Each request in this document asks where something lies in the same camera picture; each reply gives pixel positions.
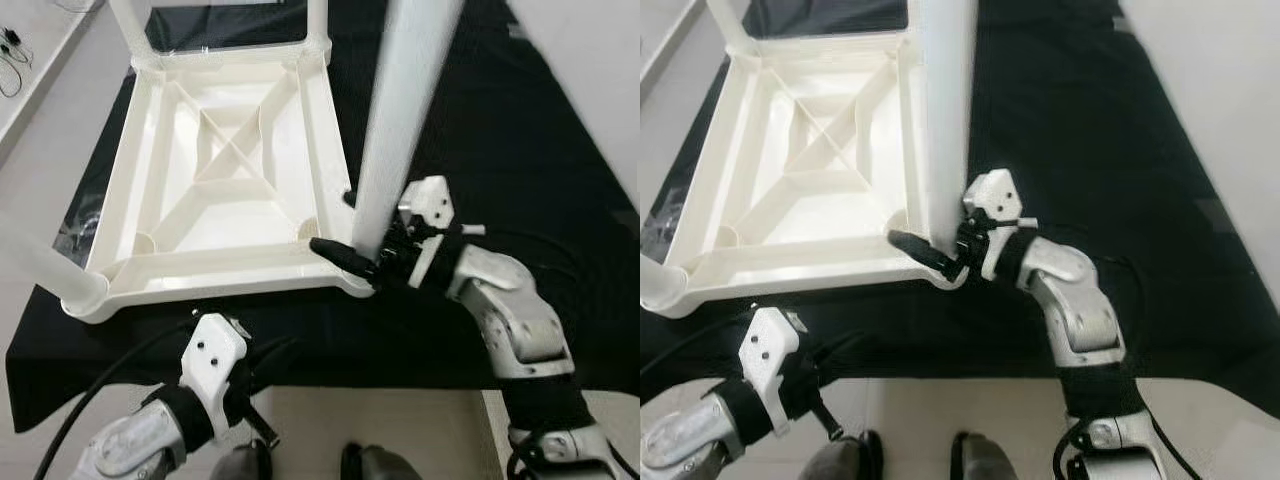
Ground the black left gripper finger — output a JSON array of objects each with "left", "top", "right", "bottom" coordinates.
[
  {"left": 245, "top": 335, "right": 301, "bottom": 376},
  {"left": 810, "top": 330, "right": 871, "bottom": 371}
]

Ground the white plastic table top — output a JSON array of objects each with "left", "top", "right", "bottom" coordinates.
[
  {"left": 655, "top": 35, "right": 966, "bottom": 319},
  {"left": 62, "top": 40, "right": 376, "bottom": 326}
]

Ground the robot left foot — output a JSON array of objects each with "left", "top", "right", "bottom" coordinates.
[
  {"left": 210, "top": 440, "right": 273, "bottom": 480},
  {"left": 800, "top": 430, "right": 883, "bottom": 480}
]

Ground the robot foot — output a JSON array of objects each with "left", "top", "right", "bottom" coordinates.
[
  {"left": 340, "top": 443, "right": 421, "bottom": 480},
  {"left": 950, "top": 432, "right": 1021, "bottom": 480},
  {"left": 800, "top": 430, "right": 883, "bottom": 480},
  {"left": 210, "top": 440, "right": 273, "bottom": 480}
]

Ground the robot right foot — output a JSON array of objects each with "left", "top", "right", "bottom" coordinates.
[
  {"left": 340, "top": 443, "right": 421, "bottom": 480},
  {"left": 950, "top": 432, "right": 1021, "bottom": 480}
]

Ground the black tablecloth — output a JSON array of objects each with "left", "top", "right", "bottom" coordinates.
[
  {"left": 640, "top": 0, "right": 1280, "bottom": 396},
  {"left": 5, "top": 0, "right": 641, "bottom": 433}
]

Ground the clear plastic sheet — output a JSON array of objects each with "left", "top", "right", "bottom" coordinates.
[
  {"left": 645, "top": 190, "right": 686, "bottom": 251},
  {"left": 55, "top": 185, "right": 101, "bottom": 251}
]

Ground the black wall cable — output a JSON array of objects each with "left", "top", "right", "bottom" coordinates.
[{"left": 0, "top": 25, "right": 36, "bottom": 96}]

